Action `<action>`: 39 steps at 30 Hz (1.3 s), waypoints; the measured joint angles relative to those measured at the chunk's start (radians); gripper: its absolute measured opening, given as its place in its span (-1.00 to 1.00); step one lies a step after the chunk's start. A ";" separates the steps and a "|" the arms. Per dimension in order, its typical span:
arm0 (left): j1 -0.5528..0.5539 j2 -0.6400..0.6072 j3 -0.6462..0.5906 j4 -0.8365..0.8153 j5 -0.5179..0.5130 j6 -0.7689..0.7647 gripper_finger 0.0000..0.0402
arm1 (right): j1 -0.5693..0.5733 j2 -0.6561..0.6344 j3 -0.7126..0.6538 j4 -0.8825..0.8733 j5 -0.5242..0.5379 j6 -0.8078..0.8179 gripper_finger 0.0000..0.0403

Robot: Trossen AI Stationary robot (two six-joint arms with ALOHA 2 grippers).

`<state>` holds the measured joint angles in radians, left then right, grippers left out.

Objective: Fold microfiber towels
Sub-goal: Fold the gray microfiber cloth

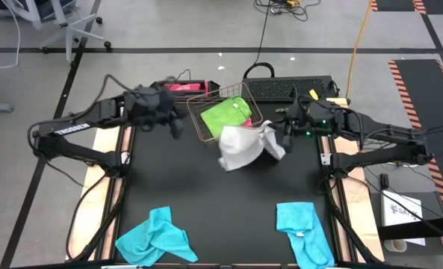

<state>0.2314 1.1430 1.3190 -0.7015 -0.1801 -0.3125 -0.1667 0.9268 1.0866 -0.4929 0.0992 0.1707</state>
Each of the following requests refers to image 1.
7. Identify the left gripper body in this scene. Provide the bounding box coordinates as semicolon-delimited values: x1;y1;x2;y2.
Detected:
123;84;176;128

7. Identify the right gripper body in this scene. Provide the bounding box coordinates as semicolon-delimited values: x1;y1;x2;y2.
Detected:
290;99;338;138

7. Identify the copper wire basket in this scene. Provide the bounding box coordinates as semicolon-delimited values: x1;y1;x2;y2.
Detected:
186;82;264;143

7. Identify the grey waffle microfiber towel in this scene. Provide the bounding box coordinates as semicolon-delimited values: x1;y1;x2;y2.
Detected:
217;120;287;173

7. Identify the green microfiber towel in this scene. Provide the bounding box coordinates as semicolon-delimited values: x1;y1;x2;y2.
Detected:
199;96;253;140

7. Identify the blue towel with white label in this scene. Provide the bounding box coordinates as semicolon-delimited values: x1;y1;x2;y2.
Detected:
276;201;335;269

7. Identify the blue microfiber towel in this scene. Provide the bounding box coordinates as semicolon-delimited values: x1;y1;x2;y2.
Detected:
114;205;199;268

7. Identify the red and black case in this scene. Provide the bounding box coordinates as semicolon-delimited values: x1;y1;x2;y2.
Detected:
157;79;221;99

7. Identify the black perforated case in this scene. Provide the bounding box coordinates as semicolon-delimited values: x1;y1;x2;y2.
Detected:
241;75;337;102

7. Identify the black orange-striped floor mat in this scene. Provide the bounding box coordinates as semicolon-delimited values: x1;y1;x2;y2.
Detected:
388;58;443;217
369;0;443;16

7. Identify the white office chair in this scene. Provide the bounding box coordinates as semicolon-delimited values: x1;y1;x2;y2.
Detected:
0;0;113;63

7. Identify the light wooden side board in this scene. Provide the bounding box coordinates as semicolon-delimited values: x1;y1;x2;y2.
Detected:
325;97;385;262
66;97;132;261

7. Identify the white labelled box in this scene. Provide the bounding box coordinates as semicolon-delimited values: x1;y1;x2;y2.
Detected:
380;189;427;247

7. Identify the beige tape roll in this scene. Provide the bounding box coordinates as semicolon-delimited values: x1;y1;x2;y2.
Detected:
383;238;408;253

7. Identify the black flat bar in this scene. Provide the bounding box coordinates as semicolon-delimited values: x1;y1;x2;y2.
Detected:
377;215;443;241

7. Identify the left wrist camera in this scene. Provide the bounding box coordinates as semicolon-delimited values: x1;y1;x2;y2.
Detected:
167;108;188;140

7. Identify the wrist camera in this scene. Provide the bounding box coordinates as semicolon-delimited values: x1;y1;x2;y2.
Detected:
167;108;188;140
281;132;295;155

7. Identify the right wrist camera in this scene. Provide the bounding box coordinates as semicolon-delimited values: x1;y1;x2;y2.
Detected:
281;132;295;155

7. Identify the black cable loop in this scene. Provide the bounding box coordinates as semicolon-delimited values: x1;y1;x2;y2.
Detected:
242;61;276;80

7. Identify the yellow hanging cable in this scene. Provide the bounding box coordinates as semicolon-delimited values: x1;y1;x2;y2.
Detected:
345;0;374;99

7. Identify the black hanging cable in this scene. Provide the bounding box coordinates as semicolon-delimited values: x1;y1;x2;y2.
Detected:
255;0;271;65

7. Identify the black cable bundle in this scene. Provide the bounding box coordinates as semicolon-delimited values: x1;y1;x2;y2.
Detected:
254;0;322;22

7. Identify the black frame strut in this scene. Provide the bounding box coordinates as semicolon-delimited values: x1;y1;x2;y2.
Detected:
323;179;383;265
71;175;129;262

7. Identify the white floor cable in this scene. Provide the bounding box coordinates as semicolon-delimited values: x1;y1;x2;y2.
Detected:
0;0;22;69

